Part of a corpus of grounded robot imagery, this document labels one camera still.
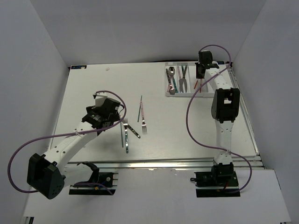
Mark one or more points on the teal handled spoon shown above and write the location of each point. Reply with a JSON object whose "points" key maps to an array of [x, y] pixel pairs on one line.
{"points": [[172, 73]]}

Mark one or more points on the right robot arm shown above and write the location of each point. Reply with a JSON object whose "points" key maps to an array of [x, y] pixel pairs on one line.
{"points": [[224, 110]]}

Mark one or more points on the teal handled knife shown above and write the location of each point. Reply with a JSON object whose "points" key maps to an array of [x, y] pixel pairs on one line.
{"points": [[183, 80]]}

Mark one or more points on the white divided utensil tray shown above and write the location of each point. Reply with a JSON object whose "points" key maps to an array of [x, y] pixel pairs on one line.
{"points": [[198, 79]]}

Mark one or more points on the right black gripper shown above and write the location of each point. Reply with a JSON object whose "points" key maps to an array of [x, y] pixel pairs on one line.
{"points": [[198, 76]]}

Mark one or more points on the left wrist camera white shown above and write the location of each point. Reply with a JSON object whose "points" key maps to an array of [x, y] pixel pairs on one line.
{"points": [[99, 99]]}

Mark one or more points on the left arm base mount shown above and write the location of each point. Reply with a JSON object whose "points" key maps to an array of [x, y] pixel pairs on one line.
{"points": [[99, 183]]}

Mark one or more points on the dark handled spoon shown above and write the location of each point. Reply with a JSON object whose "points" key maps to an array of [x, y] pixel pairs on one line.
{"points": [[168, 77]]}

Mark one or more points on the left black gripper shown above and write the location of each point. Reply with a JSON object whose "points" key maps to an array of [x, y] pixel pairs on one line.
{"points": [[93, 108]]}

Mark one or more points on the pink handled spoon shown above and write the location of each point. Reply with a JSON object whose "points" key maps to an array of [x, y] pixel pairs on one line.
{"points": [[171, 89]]}

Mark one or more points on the dark speckled handled fork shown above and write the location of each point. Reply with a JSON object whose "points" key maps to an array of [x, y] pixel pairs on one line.
{"points": [[133, 130]]}

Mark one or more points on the teal handled fork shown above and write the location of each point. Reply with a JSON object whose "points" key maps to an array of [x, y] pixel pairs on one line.
{"points": [[126, 137]]}

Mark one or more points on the pink handled fork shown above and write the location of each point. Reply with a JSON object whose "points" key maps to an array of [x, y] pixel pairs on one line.
{"points": [[144, 126]]}

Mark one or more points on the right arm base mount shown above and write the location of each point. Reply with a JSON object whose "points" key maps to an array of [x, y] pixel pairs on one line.
{"points": [[207, 187]]}

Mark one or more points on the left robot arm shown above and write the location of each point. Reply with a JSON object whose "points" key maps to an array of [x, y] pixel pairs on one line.
{"points": [[49, 174]]}

